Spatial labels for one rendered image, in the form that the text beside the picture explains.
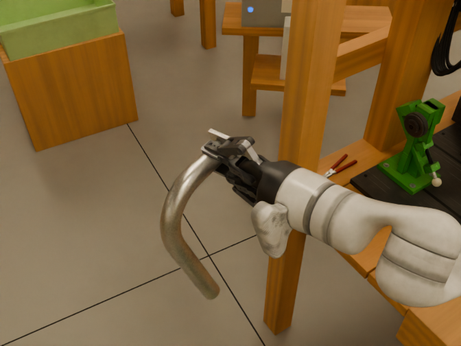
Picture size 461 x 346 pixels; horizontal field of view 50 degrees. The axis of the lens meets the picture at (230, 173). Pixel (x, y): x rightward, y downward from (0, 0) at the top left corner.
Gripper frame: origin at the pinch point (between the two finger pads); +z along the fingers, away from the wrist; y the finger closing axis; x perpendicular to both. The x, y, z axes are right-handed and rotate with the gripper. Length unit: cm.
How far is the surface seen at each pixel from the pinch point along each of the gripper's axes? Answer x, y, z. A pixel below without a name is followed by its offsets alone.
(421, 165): -70, -68, 7
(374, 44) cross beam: -81, -37, 27
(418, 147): -72, -63, 9
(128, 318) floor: 13, -136, 100
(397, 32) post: -85, -35, 23
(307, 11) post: -51, -9, 24
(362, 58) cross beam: -76, -39, 29
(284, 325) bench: -29, -149, 47
